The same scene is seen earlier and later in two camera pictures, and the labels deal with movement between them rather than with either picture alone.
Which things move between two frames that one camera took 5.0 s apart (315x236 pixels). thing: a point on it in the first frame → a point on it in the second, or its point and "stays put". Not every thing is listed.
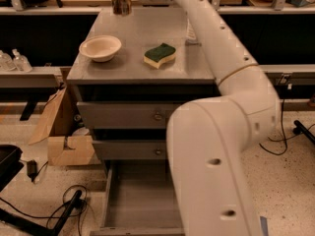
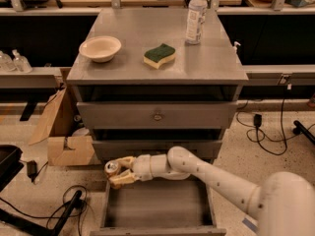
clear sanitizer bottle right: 21,62 stays put
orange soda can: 121,6 → 111,166
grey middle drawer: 132,149 stays put
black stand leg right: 300,128 stays put
